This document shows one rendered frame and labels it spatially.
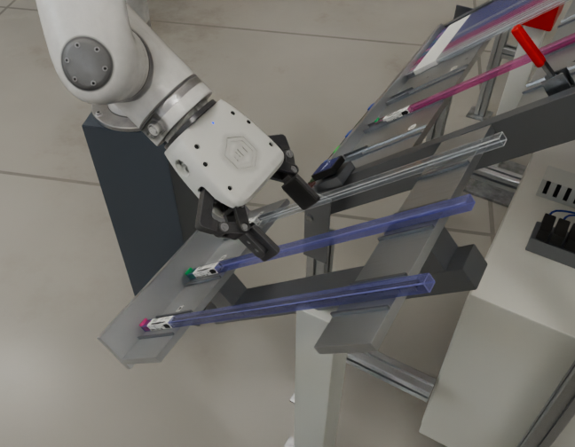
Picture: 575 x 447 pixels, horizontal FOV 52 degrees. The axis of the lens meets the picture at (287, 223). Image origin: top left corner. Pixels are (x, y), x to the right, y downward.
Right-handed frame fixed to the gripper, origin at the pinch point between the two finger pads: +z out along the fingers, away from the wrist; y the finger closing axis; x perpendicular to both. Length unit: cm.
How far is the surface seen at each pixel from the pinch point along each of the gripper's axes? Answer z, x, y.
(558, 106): 14.3, -17.1, 30.1
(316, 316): 12.7, 10.1, 0.5
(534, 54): 7.8, -17.4, 33.3
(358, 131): 5, 26, 49
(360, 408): 62, 75, 32
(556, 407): 62, 16, 26
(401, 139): 8.9, 11.7, 39.2
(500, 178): 50, 44, 100
